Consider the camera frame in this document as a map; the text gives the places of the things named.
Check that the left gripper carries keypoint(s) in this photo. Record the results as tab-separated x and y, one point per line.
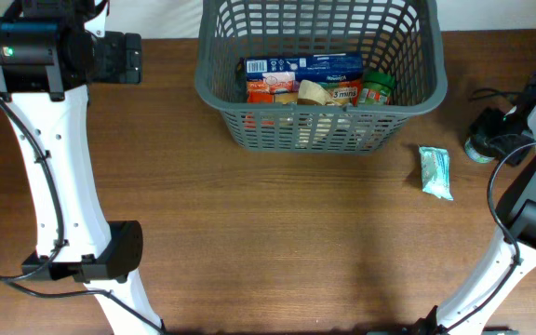
127	60

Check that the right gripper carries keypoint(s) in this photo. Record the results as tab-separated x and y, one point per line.
487	119

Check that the tin can green label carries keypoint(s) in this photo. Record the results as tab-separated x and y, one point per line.
474	155

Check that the mint green wipes packet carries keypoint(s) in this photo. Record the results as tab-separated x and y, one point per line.
435	172

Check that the glass jar green lid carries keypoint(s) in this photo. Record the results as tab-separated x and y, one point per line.
377	89

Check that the grey plastic shopping basket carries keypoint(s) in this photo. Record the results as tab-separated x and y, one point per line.
401	38

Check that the orange spaghetti packet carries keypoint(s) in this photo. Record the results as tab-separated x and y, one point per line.
287	93

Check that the blue cardboard food box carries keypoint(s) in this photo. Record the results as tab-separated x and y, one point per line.
328	68

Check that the brown white snack bag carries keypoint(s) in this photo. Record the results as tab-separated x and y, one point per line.
313	128

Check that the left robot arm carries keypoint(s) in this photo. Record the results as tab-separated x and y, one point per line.
50	52

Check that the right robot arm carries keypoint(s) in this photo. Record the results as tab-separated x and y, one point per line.
512	251

